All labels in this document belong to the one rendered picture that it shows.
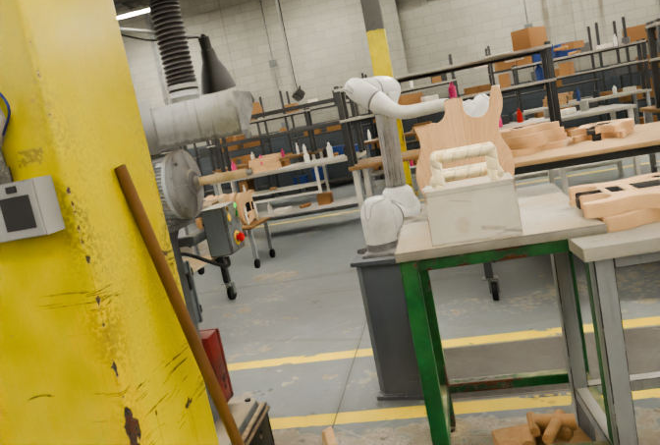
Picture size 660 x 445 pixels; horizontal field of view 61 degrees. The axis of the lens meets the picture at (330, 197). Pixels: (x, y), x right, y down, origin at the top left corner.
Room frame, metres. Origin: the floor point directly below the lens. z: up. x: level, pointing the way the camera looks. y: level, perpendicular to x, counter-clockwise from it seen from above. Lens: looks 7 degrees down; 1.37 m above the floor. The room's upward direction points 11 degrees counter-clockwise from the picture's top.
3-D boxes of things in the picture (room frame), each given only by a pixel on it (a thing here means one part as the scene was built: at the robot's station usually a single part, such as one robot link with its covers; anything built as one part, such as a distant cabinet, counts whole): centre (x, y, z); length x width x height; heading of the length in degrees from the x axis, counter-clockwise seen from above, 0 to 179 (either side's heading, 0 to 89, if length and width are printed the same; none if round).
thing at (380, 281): (2.68, -0.21, 0.35); 0.28 x 0.28 x 0.70; 70
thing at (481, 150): (1.70, -0.42, 1.20); 0.20 x 0.03 x 0.03; 77
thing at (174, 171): (2.11, 0.67, 1.25); 0.41 x 0.27 x 0.26; 78
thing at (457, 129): (2.05, -0.50, 1.17); 0.35 x 0.04 x 0.40; 77
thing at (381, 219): (2.69, -0.21, 0.87); 0.18 x 0.16 x 0.22; 138
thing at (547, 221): (1.93, -0.52, 0.55); 0.62 x 0.58 x 0.76; 78
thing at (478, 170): (1.86, -0.46, 1.12); 0.20 x 0.03 x 0.03; 77
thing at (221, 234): (2.33, 0.53, 0.99); 0.24 x 0.21 x 0.26; 78
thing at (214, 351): (2.28, 0.70, 0.49); 0.25 x 0.12 x 0.37; 78
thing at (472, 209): (1.75, -0.43, 1.02); 0.27 x 0.15 x 0.17; 78
